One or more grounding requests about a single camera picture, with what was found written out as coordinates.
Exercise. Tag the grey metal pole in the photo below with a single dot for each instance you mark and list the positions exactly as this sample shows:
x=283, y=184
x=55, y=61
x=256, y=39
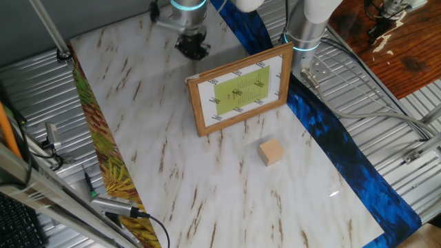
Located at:
x=48, y=25

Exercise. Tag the dark brown wooden table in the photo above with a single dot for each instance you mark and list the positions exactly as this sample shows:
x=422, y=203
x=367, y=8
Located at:
x=406, y=62

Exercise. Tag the small silver camera on mount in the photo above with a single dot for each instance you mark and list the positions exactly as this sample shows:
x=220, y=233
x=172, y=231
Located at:
x=52, y=135

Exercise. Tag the wooden cube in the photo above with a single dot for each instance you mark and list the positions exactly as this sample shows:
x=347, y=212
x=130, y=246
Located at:
x=271, y=153

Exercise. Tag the wooden picture frame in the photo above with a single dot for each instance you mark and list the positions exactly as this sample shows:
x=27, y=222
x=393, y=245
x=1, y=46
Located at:
x=241, y=89

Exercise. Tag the yellow green painted cloth strip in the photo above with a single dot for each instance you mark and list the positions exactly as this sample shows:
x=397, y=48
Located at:
x=103, y=144

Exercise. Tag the silver ribbed depth camera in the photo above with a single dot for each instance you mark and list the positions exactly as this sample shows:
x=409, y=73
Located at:
x=113, y=205

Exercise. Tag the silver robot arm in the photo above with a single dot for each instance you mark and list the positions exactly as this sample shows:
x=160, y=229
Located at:
x=306, y=31

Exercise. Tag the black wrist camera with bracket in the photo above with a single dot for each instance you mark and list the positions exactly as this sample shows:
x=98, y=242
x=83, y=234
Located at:
x=154, y=12

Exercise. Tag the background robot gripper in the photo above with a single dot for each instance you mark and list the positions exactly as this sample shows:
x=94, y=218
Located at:
x=377, y=29

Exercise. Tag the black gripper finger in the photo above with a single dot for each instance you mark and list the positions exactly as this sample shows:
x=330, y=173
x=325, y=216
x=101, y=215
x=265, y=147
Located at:
x=204, y=51
x=187, y=51

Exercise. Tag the blue painted cloth strip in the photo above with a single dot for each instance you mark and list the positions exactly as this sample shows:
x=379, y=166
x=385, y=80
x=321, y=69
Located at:
x=344, y=155

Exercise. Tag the white marble pattern mat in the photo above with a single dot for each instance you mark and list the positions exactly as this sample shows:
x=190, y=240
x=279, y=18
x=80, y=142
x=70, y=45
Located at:
x=206, y=189

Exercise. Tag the aluminium profile rail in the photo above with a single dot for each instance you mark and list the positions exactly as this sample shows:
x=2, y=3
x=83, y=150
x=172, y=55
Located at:
x=423, y=151

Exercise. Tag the aluminium frame bar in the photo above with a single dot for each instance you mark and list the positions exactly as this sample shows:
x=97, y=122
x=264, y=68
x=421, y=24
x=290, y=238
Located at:
x=34, y=193

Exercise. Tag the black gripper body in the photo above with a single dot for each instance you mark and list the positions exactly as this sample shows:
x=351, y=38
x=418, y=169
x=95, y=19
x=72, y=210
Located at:
x=191, y=38

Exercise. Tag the orange tube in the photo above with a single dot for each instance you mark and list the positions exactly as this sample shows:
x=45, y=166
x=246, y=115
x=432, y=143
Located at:
x=7, y=131

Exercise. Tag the black keyboard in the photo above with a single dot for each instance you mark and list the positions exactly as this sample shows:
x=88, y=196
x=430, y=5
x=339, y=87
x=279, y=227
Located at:
x=17, y=224

